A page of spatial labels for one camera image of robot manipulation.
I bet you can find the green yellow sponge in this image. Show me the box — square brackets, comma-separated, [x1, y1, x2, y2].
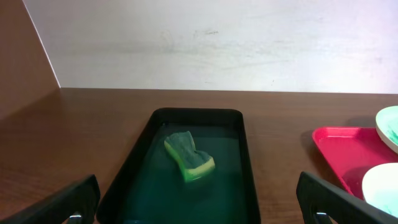
[164, 131, 215, 183]

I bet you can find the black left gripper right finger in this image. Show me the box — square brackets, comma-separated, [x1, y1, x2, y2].
[296, 172, 397, 224]

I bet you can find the white plate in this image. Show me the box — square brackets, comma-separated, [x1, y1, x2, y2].
[362, 162, 397, 218]

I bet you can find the pale green plate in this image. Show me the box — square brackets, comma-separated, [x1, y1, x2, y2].
[376, 106, 397, 153]

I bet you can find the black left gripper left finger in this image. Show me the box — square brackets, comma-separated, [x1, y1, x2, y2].
[1, 174, 101, 224]

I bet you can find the red serving tray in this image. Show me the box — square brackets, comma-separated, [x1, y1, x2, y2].
[312, 127, 397, 200]

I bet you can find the black water tray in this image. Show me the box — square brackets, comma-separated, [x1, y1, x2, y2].
[96, 108, 261, 223]

